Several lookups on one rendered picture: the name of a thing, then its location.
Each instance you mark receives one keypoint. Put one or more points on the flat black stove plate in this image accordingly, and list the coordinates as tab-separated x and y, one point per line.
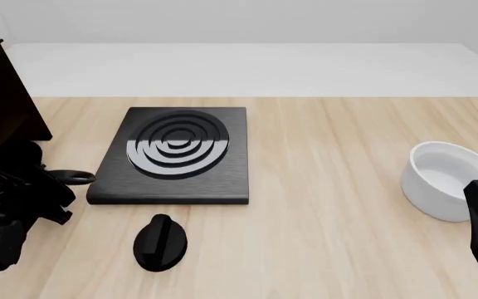
181	183

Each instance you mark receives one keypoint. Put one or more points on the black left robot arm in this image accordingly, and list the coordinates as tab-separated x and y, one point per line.
11	199

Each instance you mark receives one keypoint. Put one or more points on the dark wooden cabinet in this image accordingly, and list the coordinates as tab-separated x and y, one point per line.
2	102

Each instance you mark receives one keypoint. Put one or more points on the small flat plate on stalk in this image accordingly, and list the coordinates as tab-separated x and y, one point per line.
84	178

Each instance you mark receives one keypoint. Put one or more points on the white round pot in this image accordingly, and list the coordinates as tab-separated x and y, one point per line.
425	187

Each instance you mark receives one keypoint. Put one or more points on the round black stove knob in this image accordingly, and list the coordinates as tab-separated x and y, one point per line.
160	246

